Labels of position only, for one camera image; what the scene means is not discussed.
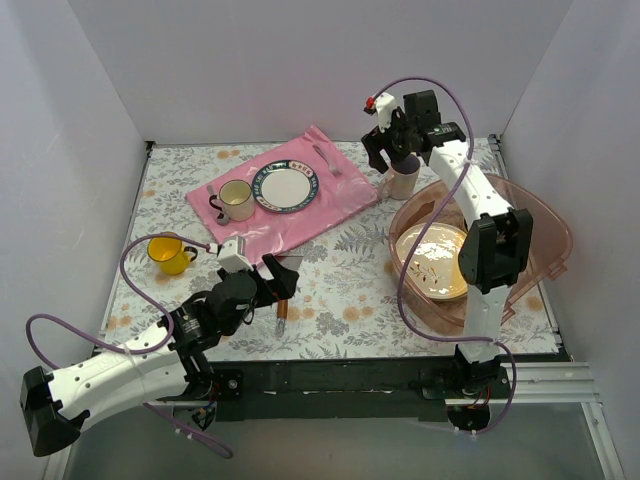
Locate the silver fork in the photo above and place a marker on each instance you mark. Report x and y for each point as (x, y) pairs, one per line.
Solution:
(332, 167)

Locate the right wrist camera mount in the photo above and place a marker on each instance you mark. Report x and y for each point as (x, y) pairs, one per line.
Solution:
(383, 107)

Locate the metal spatula wooden handle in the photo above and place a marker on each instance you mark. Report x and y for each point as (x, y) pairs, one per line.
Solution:
(281, 315)

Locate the yellow bottom plate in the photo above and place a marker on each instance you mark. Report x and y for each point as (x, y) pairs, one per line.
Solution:
(434, 265)

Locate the pink mug purple inside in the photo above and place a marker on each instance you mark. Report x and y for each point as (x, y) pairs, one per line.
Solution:
(400, 180)

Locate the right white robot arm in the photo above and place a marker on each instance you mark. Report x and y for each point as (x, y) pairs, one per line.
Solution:
(497, 244)

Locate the pink satin cloth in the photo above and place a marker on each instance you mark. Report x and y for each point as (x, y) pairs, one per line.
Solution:
(265, 232)

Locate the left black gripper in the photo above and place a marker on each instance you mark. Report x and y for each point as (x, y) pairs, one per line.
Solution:
(267, 282)

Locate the pink transparent plastic bin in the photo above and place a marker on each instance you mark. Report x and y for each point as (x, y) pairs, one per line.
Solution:
(551, 245)

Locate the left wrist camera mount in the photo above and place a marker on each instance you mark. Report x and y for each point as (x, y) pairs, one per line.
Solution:
(230, 254)

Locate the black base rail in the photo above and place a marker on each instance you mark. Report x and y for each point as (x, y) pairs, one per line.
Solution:
(429, 389)

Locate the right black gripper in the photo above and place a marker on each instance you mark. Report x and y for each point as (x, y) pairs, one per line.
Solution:
(388, 138)

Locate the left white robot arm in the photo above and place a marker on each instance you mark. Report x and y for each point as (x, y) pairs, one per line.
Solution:
(165, 361)

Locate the yellow orange cup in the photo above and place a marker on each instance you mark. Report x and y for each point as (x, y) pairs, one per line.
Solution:
(171, 254)

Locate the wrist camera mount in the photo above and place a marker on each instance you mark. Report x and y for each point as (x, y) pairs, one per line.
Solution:
(230, 254)
(383, 107)

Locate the cream mug black handle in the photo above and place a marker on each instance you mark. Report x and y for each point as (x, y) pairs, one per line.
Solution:
(237, 199)

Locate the green rimmed white plate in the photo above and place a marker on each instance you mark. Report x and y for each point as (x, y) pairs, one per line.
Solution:
(285, 186)

